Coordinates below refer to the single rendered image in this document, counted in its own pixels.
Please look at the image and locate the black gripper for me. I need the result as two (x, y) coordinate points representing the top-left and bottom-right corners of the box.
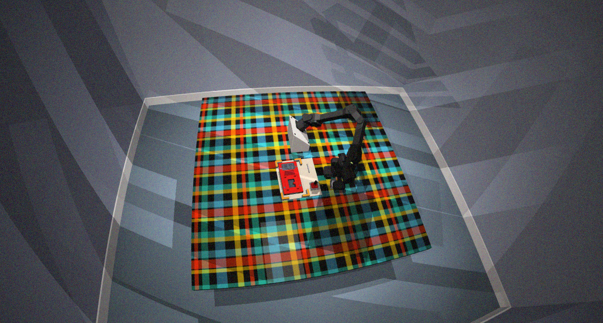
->
(331, 158), (345, 190)

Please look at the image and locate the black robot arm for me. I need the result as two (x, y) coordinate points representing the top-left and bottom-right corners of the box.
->
(295, 104), (367, 184)

